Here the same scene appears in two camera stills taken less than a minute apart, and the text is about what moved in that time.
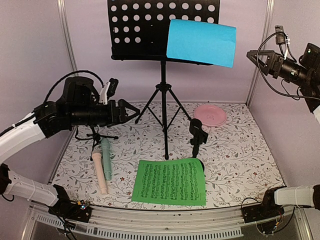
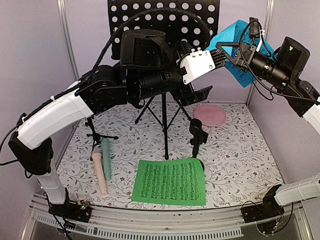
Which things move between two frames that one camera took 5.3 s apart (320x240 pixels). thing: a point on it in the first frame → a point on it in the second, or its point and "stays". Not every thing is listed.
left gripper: (121, 117) → (190, 95)
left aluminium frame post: (63, 13) stays
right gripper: (274, 63) → (245, 52)
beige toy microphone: (97, 159) stays
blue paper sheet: (201, 41) → (238, 46)
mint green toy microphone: (106, 159) stays
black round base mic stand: (199, 135) stays
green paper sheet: (179, 181) stays
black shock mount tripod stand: (97, 137) stays
